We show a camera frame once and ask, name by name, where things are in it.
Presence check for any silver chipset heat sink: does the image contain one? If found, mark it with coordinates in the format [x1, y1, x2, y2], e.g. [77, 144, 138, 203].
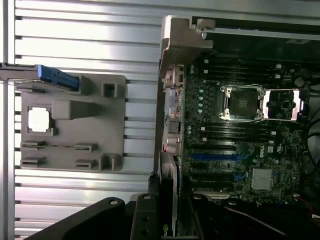
[251, 167, 274, 193]

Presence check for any silver rear port block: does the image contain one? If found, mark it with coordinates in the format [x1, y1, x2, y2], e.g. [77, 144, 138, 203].
[163, 63, 185, 154]

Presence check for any CPU socket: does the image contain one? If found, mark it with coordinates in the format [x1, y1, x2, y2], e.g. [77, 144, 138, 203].
[218, 84, 266, 123]

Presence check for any blue expansion slot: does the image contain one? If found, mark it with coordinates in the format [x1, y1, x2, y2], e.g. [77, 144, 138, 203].
[191, 152, 250, 163]

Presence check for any grey parts rack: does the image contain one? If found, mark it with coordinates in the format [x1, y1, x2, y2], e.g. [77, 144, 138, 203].
[19, 73, 128, 174]

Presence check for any black open PC case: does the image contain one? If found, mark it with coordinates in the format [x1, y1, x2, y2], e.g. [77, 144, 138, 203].
[149, 14, 320, 240]

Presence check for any black RAM slot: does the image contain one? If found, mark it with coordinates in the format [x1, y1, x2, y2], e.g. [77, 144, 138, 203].
[203, 64, 282, 73]
[203, 59, 282, 67]
[201, 129, 277, 136]
[201, 124, 277, 131]
[201, 139, 277, 146]
[203, 70, 282, 78]
[202, 76, 282, 84]
[201, 134, 277, 141]

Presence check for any silver CPU chip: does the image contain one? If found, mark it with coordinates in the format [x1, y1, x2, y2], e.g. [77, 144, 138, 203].
[27, 106, 54, 134]

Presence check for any green motherboard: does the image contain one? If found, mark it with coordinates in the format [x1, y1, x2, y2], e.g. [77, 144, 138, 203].
[183, 57, 314, 201]

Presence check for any silver socket cover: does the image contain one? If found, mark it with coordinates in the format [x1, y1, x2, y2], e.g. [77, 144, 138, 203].
[263, 88, 305, 123]

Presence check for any white expansion slot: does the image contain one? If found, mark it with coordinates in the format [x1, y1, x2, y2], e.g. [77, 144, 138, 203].
[206, 191, 232, 200]

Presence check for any short black expansion slot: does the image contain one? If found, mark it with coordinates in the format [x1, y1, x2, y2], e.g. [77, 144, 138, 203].
[190, 173, 236, 184]

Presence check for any blue disk carrier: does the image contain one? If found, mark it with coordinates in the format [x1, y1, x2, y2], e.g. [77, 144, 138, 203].
[37, 64, 81, 92]

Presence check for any black wire bundle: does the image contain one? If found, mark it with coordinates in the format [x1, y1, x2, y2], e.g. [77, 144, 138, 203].
[306, 117, 320, 176]

